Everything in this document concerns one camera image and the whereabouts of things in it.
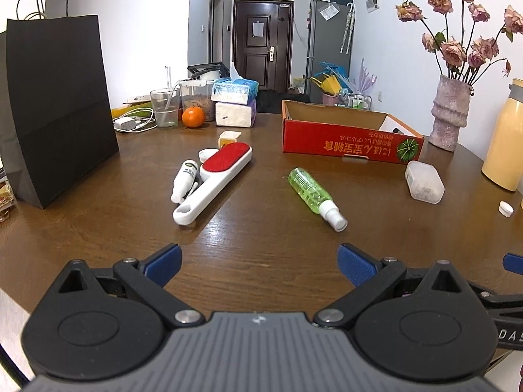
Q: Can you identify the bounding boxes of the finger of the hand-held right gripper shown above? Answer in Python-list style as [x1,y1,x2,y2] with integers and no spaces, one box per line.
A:
[502,253,523,273]
[466,280,523,315]

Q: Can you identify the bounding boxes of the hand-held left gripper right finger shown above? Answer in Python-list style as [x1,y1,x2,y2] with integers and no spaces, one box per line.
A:
[312,243,470,330]

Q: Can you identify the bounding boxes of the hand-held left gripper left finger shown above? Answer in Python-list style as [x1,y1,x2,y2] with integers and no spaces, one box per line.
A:
[57,243,207,330]

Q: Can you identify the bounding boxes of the small white bottle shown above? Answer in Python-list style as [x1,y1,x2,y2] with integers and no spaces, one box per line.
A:
[170,159,199,204]

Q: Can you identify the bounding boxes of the white and red lint brush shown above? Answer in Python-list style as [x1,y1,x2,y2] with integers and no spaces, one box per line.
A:
[172,143,253,226]

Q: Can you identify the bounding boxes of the red cardboard box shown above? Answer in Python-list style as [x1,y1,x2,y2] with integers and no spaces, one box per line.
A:
[281,99,426,165]

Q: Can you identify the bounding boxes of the green spray bottle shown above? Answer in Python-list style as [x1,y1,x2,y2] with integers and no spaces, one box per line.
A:
[288,167,348,233]

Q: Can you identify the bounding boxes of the translucent plastic container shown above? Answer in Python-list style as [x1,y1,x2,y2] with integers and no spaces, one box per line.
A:
[405,160,445,205]

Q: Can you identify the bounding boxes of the yellow thermos jug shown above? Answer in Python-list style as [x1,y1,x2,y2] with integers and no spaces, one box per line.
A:
[481,78,523,192]

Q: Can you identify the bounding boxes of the orange fruit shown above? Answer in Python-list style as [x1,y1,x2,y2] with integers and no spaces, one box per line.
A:
[182,106,206,128]

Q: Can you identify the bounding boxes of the clear glass of water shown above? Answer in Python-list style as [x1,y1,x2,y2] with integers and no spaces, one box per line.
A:
[150,88,180,128]

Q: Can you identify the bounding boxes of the yellow flat package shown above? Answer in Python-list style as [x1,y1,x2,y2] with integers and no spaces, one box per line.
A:
[110,104,152,118]

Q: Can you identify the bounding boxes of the speckled ceramic vase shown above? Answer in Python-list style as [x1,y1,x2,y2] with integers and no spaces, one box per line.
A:
[429,74,475,153]

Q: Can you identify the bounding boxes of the clear plastic snack jar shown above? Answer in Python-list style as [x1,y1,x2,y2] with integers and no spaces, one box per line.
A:
[179,78,216,122]

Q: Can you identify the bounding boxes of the white tissue pack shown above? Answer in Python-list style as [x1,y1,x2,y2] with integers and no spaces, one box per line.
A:
[215,99,257,127]

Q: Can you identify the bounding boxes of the clear organizer with bottles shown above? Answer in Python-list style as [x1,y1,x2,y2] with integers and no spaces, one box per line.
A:
[345,93,372,110]

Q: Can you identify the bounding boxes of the clear drinking straw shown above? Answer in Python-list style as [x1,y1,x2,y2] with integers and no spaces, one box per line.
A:
[161,82,182,111]

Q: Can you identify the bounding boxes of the snack packets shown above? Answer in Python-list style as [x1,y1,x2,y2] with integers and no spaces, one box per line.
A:
[0,167,17,221]

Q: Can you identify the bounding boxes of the black backpack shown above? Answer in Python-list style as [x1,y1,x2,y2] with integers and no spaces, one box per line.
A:
[257,90,311,114]

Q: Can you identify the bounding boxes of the blue tissue pack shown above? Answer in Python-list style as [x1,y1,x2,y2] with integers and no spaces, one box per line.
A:
[210,62,260,105]

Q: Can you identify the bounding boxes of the black paper bag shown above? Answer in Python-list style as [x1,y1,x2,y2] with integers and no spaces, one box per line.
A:
[0,0,120,210]

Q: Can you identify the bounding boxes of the blue plastic rack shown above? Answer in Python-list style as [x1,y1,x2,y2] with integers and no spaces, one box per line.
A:
[309,62,352,94]

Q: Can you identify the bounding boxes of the grey refrigerator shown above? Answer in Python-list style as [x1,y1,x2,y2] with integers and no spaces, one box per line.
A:
[306,0,355,82]

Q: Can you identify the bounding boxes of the dried pink roses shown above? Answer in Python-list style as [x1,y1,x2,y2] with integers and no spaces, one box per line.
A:
[394,0,523,86]

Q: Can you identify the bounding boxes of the dark brown entrance door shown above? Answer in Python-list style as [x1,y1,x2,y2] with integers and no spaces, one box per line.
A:
[233,0,295,92]

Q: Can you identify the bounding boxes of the white folded umbrella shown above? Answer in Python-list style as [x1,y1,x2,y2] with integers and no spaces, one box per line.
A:
[340,2,355,54]

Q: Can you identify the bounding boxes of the dark side door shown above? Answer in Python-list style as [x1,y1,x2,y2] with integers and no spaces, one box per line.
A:
[209,0,226,66]

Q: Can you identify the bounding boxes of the white charging cable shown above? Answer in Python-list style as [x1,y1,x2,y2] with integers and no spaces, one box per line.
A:
[118,107,157,132]

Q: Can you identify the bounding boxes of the purple wall decoration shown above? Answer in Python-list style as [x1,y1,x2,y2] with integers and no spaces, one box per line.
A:
[353,58,377,94]

